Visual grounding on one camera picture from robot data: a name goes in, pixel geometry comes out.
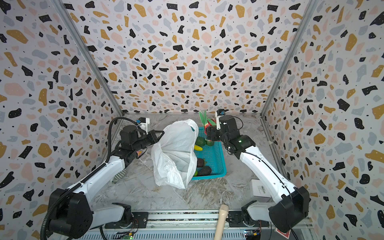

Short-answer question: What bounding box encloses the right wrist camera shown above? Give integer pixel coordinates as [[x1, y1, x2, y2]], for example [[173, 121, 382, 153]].
[[215, 109, 225, 130]]

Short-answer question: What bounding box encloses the teal plastic basket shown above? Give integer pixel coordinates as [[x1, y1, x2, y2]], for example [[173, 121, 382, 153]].
[[192, 142, 227, 181]]

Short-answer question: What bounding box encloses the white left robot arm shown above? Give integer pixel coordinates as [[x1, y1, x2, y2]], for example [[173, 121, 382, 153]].
[[40, 125, 164, 240]]

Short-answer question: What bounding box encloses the metal corner post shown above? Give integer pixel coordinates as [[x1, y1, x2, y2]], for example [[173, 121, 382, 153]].
[[51, 0, 124, 117], [260, 0, 319, 118]]

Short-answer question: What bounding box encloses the beige wooden handle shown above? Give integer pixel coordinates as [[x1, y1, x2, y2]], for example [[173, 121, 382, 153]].
[[214, 204, 229, 240]]

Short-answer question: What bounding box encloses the red label card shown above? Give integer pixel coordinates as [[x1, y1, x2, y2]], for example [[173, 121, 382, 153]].
[[275, 228, 291, 240]]

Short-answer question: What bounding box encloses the metal corner post left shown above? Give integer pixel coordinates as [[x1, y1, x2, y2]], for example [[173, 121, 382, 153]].
[[51, 0, 124, 117]]

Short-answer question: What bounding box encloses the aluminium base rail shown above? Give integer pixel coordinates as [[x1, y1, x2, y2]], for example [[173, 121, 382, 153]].
[[80, 209, 313, 240]]

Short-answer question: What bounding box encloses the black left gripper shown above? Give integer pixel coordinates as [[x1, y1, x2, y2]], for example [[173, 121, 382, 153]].
[[131, 130, 164, 153]]

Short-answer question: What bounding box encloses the dark brown avocado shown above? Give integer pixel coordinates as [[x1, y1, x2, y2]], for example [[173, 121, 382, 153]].
[[197, 166, 212, 177]]

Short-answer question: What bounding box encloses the yellow banana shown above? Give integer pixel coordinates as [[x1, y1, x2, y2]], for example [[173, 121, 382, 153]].
[[194, 145, 203, 152]]

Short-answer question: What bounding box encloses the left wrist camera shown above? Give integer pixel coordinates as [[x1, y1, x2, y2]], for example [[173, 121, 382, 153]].
[[136, 117, 150, 133]]

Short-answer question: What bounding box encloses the dark purple fruit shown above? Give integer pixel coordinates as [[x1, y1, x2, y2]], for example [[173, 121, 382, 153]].
[[197, 158, 206, 168]]

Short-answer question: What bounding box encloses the pink dragon fruit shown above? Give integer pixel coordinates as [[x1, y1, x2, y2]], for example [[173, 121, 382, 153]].
[[199, 110, 217, 133]]

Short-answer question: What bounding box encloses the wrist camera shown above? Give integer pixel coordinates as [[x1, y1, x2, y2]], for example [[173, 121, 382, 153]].
[[136, 117, 150, 133], [215, 109, 225, 130]]

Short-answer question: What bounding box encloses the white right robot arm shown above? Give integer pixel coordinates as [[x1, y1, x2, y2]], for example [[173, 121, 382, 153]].
[[206, 111, 310, 233]]

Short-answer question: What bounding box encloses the white plastic bag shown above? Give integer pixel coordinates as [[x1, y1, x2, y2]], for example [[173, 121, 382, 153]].
[[151, 119, 199, 189]]

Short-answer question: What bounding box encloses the metal corner post right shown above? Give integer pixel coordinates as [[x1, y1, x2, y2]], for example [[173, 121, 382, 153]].
[[260, 0, 319, 118]]

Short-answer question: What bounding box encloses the white box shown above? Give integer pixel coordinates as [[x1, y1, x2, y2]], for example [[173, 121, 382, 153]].
[[250, 180, 272, 203]]

